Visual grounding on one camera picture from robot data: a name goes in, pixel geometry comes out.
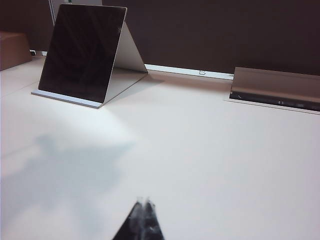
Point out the brown cardboard box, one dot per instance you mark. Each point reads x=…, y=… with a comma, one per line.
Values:
x=12, y=50

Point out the white folding stand mirror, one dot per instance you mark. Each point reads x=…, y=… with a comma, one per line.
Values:
x=85, y=52

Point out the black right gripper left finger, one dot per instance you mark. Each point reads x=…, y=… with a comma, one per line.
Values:
x=130, y=223

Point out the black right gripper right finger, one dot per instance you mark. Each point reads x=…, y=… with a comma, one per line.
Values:
x=153, y=222

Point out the brown desk partition panel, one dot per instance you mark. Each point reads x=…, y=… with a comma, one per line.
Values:
x=25, y=20
x=212, y=32

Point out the white desk rear rail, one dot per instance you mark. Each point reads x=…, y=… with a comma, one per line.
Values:
x=190, y=71

